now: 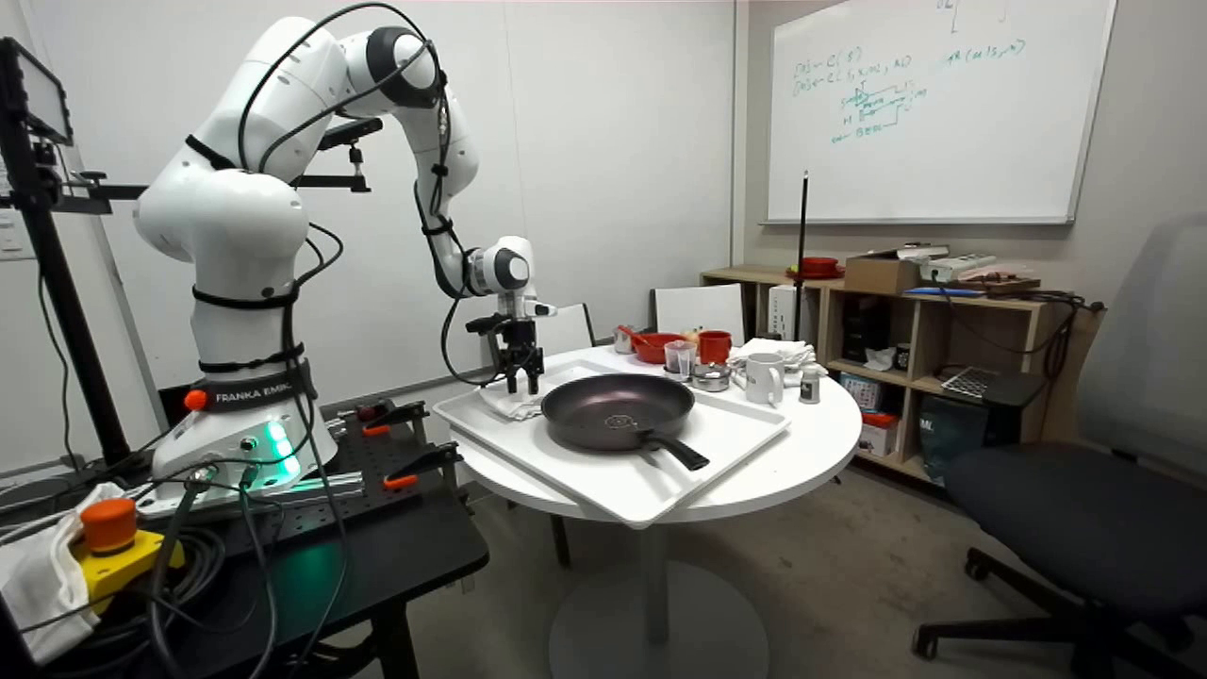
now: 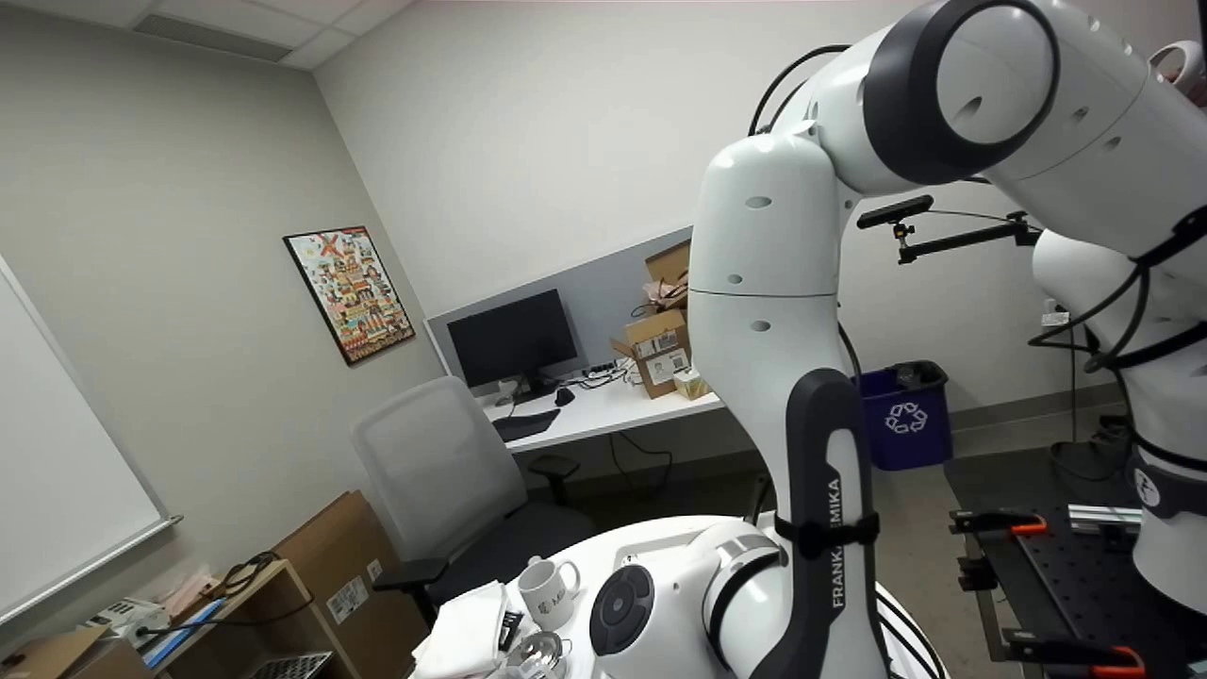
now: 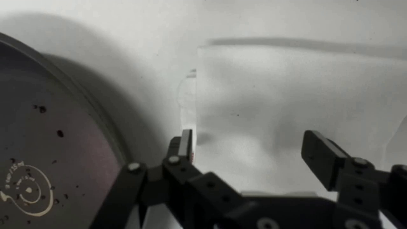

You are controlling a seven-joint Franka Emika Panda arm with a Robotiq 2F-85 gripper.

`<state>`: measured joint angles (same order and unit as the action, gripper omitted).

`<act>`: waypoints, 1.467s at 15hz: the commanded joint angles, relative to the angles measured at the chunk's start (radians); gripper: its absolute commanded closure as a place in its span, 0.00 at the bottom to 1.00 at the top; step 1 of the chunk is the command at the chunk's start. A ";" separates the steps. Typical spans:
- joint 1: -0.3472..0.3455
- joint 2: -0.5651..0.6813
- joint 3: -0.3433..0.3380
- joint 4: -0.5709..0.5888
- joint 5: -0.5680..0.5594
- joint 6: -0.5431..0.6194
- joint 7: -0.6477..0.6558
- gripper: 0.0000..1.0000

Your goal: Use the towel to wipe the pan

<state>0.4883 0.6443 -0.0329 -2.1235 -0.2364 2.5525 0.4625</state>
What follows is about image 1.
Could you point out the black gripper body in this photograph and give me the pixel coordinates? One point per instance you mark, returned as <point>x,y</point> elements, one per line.
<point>515,341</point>

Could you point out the white towel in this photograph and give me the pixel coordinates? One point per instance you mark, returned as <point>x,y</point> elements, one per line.
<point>509,402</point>

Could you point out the dark frying pan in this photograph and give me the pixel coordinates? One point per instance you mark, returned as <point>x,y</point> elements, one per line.
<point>614,409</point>

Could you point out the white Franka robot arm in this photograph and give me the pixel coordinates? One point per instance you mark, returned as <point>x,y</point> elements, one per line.
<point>228,228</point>

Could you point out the red plastic bowl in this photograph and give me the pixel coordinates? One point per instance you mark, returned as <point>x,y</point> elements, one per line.
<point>650,345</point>

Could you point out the black orange bar clamp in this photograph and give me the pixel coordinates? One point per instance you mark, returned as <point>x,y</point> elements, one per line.
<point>417,473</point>
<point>389,416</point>

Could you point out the white framed panel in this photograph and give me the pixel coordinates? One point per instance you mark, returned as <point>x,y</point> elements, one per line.
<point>699,311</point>

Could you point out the red cup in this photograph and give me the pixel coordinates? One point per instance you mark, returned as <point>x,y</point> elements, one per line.
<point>713,345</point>

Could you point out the white plastic tray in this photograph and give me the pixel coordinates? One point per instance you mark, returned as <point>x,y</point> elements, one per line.
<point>739,428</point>

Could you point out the black workbench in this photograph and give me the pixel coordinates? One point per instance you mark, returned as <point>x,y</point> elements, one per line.
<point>378,551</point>

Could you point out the white mug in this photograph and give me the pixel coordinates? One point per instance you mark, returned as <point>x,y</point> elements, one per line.
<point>758,380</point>

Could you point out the white cloth pile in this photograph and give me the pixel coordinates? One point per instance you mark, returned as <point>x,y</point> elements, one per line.
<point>777,356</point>

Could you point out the small black white bottle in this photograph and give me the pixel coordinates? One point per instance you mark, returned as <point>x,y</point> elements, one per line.
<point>808,383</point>

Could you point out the thin black pole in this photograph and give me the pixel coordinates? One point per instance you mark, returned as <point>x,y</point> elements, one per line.
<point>804,250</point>

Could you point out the red flat container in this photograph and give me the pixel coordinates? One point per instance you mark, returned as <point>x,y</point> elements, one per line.
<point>819,266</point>

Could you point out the white box orange lid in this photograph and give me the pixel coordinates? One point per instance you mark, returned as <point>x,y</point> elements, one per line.
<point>876,436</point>

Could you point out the brown cardboard box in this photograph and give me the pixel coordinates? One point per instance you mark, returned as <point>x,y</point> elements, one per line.
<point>876,278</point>

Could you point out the wooden shelf unit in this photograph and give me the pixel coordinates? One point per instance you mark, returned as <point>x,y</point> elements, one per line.
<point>929,333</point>

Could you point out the dark storage bin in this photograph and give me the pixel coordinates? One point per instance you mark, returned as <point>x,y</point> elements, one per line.
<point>948,441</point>

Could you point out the red emergency stop yellow box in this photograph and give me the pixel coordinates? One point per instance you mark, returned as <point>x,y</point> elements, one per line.
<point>115,551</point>

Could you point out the stack of books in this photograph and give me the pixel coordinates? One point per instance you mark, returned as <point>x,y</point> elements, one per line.
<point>964,268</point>

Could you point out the flat black case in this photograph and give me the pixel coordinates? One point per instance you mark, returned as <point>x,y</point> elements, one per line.
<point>992,383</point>

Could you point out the crumpled white cloth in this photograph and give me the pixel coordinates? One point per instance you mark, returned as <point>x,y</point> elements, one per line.
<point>40,592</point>

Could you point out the grey black office chair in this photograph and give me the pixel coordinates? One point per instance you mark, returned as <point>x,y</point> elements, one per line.
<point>1080,515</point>

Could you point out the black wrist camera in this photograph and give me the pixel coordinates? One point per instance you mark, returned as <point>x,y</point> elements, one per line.
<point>480,324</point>

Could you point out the silver metal rail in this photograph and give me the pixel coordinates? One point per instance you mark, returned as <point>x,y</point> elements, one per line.
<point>313,490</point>

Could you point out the round white pedestal table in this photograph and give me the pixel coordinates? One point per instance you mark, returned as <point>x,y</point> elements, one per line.
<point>804,455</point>

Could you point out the black camera stand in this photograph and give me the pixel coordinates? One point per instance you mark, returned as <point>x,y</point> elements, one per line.
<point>68,325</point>

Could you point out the wall whiteboard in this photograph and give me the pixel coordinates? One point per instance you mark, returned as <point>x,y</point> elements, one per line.
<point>954,139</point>

